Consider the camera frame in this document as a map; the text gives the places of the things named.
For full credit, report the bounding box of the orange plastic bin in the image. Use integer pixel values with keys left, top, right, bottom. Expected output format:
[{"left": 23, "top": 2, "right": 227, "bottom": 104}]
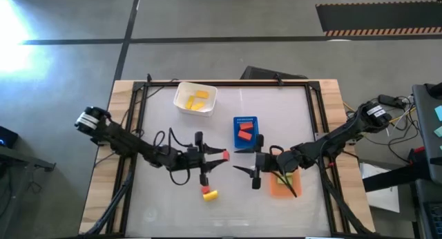
[{"left": 269, "top": 169, "right": 303, "bottom": 199}]

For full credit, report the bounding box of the blue plastic basket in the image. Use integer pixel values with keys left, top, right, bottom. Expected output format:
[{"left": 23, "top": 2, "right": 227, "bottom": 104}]
[{"left": 232, "top": 115, "right": 260, "bottom": 151}]

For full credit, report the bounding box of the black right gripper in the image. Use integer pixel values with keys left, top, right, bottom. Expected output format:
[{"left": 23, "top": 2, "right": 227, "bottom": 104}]
[{"left": 233, "top": 133, "right": 281, "bottom": 191}]

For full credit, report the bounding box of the black left arm cable bundle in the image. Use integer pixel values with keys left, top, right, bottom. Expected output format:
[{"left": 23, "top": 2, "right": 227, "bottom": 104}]
[{"left": 84, "top": 162, "right": 135, "bottom": 236}]

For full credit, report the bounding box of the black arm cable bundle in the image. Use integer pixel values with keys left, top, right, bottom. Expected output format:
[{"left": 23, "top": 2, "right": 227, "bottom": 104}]
[
  {"left": 84, "top": 162, "right": 135, "bottom": 236},
  {"left": 317, "top": 162, "right": 363, "bottom": 236}
]

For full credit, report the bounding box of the black device with blue light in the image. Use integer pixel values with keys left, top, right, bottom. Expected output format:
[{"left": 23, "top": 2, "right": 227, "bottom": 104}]
[{"left": 0, "top": 125, "right": 19, "bottom": 150}]

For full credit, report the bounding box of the black keyboard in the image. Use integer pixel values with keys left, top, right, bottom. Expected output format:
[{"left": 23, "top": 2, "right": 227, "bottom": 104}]
[{"left": 423, "top": 200, "right": 442, "bottom": 239}]

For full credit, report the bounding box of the dark grey side desk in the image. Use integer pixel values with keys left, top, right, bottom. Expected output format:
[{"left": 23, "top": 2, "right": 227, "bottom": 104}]
[{"left": 412, "top": 82, "right": 442, "bottom": 187}]

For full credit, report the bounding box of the black power brick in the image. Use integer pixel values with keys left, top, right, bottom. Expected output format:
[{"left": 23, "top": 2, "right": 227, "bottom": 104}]
[{"left": 377, "top": 93, "right": 407, "bottom": 110}]

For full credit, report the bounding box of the green rectangular block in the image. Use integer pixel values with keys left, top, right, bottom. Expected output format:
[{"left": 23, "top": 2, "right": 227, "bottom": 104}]
[{"left": 276, "top": 172, "right": 295, "bottom": 187}]

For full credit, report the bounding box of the white plastic bin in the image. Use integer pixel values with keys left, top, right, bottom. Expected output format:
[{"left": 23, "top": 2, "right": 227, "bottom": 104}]
[{"left": 172, "top": 81, "right": 219, "bottom": 118}]

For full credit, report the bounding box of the grey cart leg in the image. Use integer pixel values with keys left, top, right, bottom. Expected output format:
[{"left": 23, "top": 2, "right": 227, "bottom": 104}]
[{"left": 0, "top": 145, "right": 57, "bottom": 173}]

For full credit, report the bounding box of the black rectangular equipment box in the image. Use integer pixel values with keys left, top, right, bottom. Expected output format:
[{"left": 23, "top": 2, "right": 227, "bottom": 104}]
[{"left": 239, "top": 65, "right": 309, "bottom": 81}]

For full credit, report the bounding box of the black hazard-striped floor mat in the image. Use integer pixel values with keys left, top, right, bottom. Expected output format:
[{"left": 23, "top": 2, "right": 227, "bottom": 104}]
[{"left": 315, "top": 0, "right": 442, "bottom": 38}]

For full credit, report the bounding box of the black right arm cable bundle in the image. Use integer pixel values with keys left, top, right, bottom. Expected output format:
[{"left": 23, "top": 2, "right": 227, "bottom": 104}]
[{"left": 317, "top": 162, "right": 363, "bottom": 236}]

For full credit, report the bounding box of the black metal frame post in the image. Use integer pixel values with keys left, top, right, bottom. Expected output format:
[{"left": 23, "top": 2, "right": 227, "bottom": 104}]
[{"left": 105, "top": 79, "right": 341, "bottom": 238}]

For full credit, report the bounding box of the black computer mouse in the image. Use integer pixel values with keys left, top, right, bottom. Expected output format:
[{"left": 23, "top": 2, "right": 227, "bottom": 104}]
[{"left": 425, "top": 81, "right": 442, "bottom": 101}]

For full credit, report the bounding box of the white paper sheet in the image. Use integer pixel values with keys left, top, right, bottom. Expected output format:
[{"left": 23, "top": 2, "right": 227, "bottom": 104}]
[{"left": 358, "top": 162, "right": 401, "bottom": 214}]

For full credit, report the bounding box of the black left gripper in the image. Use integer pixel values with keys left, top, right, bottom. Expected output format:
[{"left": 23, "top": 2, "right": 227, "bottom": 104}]
[{"left": 169, "top": 131, "right": 227, "bottom": 187}]

